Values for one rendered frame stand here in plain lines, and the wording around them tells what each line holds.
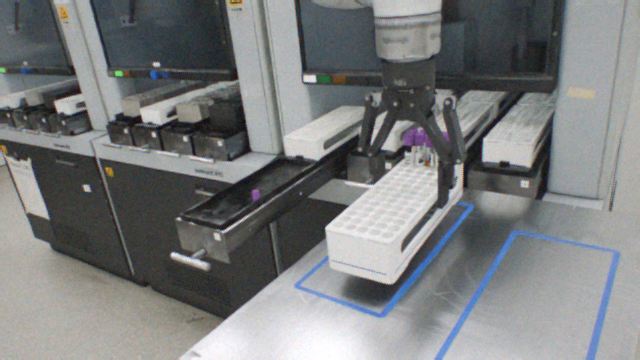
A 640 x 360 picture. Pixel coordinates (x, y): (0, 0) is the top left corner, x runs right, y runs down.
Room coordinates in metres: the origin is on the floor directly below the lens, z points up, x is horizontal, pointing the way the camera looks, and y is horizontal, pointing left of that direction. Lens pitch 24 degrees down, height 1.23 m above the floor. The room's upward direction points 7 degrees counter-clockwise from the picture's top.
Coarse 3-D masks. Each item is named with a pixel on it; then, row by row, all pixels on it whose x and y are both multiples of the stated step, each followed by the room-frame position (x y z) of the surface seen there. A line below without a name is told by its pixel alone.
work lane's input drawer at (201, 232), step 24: (264, 168) 1.08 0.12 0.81; (288, 168) 1.09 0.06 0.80; (312, 168) 1.05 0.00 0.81; (336, 168) 1.12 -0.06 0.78; (240, 192) 0.97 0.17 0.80; (264, 192) 0.96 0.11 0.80; (288, 192) 0.95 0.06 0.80; (312, 192) 1.03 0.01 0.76; (192, 216) 0.85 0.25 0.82; (216, 216) 0.84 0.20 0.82; (240, 216) 0.85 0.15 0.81; (264, 216) 0.88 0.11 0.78; (192, 240) 0.85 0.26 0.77; (216, 240) 0.80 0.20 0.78; (240, 240) 0.82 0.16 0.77; (192, 264) 0.79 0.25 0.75
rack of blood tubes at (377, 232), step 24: (408, 168) 0.75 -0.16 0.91; (432, 168) 0.74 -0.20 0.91; (456, 168) 0.73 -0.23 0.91; (384, 192) 0.67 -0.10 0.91; (408, 192) 0.66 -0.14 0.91; (432, 192) 0.65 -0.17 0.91; (456, 192) 0.72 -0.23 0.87; (360, 216) 0.61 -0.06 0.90; (384, 216) 0.59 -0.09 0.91; (408, 216) 0.59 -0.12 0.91; (432, 216) 0.64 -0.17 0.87; (336, 240) 0.56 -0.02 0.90; (360, 240) 0.54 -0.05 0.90; (384, 240) 0.53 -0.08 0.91; (408, 240) 0.61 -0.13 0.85; (336, 264) 0.56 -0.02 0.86; (360, 264) 0.54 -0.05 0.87; (384, 264) 0.52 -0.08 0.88
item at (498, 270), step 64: (320, 256) 0.65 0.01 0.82; (448, 256) 0.61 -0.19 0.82; (512, 256) 0.59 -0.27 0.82; (576, 256) 0.57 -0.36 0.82; (256, 320) 0.51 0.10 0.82; (320, 320) 0.49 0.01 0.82; (384, 320) 0.48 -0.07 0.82; (448, 320) 0.47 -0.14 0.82; (512, 320) 0.45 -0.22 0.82; (576, 320) 0.44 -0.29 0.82
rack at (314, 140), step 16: (336, 112) 1.32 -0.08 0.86; (352, 112) 1.30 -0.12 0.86; (304, 128) 1.20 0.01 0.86; (320, 128) 1.19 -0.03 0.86; (336, 128) 1.17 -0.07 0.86; (352, 128) 1.27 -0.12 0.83; (288, 144) 1.13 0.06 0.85; (304, 144) 1.10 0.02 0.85; (320, 144) 1.10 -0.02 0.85; (336, 144) 1.16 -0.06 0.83
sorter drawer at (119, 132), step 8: (112, 120) 1.73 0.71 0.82; (120, 120) 1.71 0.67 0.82; (112, 128) 1.70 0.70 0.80; (120, 128) 1.67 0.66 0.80; (128, 128) 1.64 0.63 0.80; (112, 136) 1.71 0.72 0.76; (120, 136) 1.68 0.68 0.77; (128, 136) 1.65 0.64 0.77; (104, 144) 1.67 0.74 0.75; (112, 144) 1.64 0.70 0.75; (128, 144) 1.66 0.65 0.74
